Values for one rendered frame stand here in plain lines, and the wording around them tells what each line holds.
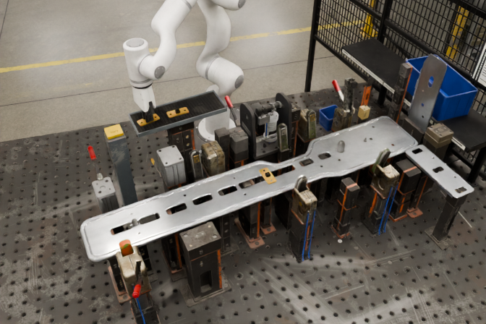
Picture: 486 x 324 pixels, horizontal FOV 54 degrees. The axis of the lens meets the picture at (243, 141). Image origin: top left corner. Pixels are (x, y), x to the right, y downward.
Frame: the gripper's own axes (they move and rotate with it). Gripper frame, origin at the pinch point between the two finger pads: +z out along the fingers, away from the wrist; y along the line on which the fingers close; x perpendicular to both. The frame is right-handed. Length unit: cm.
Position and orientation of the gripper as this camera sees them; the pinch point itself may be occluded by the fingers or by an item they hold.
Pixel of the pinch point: (147, 115)
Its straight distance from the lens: 186.6
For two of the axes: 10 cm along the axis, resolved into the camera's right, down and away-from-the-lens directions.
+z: 0.0, 7.5, 6.6
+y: 5.8, 5.4, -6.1
